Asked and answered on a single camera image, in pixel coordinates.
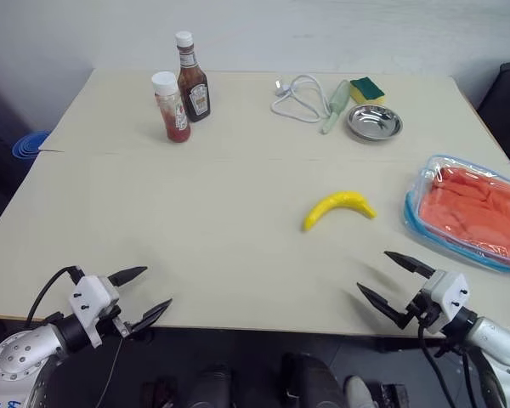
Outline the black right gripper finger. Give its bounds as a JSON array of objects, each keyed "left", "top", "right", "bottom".
[
  {"left": 383, "top": 250, "right": 437, "bottom": 281},
  {"left": 355, "top": 281, "right": 411, "bottom": 330}
]

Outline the dark rounded shape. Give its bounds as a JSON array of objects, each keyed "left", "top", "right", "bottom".
[{"left": 279, "top": 351, "right": 346, "bottom": 408}]

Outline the black chair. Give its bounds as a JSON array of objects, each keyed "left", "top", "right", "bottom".
[{"left": 474, "top": 59, "right": 510, "bottom": 167}]

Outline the yellow green sponge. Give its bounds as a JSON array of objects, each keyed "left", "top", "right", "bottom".
[{"left": 348, "top": 76, "right": 387, "bottom": 106}]

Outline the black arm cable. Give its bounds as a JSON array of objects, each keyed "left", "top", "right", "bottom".
[
  {"left": 26, "top": 265, "right": 84, "bottom": 325},
  {"left": 416, "top": 326, "right": 507, "bottom": 408}
]

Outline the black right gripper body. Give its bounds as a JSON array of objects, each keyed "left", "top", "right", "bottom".
[{"left": 400, "top": 275, "right": 443, "bottom": 339}]

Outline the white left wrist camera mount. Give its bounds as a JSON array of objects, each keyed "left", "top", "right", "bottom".
[{"left": 67, "top": 275, "right": 122, "bottom": 349}]

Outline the dark full ketchup bottle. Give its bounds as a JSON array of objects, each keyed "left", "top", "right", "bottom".
[{"left": 174, "top": 31, "right": 212, "bottom": 124}]

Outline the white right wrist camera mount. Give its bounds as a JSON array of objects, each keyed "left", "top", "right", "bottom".
[{"left": 419, "top": 269, "right": 470, "bottom": 333}]

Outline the pale green plastic tool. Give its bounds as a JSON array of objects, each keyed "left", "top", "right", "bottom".
[{"left": 320, "top": 78, "right": 352, "bottom": 136}]

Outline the clear bag of orange cloth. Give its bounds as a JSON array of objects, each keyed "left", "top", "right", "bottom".
[{"left": 403, "top": 153, "right": 510, "bottom": 274}]

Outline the black box-shaped object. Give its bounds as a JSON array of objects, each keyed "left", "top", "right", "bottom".
[{"left": 376, "top": 381, "right": 410, "bottom": 408}]

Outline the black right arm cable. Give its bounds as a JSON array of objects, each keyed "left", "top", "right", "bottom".
[{"left": 416, "top": 326, "right": 507, "bottom": 408}]

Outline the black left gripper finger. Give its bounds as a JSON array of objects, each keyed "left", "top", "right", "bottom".
[
  {"left": 125, "top": 297, "right": 174, "bottom": 340},
  {"left": 107, "top": 265, "right": 149, "bottom": 288}
]

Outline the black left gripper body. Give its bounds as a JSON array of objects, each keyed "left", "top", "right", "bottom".
[{"left": 93, "top": 275, "right": 133, "bottom": 341}]

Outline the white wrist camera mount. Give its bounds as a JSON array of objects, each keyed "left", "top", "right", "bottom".
[
  {"left": 67, "top": 275, "right": 122, "bottom": 349},
  {"left": 419, "top": 269, "right": 470, "bottom": 333}
]

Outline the white power cable with plug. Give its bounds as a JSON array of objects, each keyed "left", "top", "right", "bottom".
[{"left": 270, "top": 74, "right": 346, "bottom": 125}]

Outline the grey rounded shape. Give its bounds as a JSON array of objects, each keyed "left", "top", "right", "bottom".
[{"left": 343, "top": 375, "right": 374, "bottom": 408}]

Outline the round steel bowl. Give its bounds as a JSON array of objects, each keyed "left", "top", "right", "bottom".
[{"left": 344, "top": 104, "right": 405, "bottom": 145}]

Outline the nearly empty ketchup bottle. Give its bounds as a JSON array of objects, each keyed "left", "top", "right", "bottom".
[{"left": 150, "top": 71, "right": 193, "bottom": 145}]

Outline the yellow toy banana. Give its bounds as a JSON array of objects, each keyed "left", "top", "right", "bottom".
[{"left": 302, "top": 190, "right": 378, "bottom": 233}]

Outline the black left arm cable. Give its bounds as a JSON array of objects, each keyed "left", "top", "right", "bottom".
[{"left": 26, "top": 265, "right": 84, "bottom": 325}]

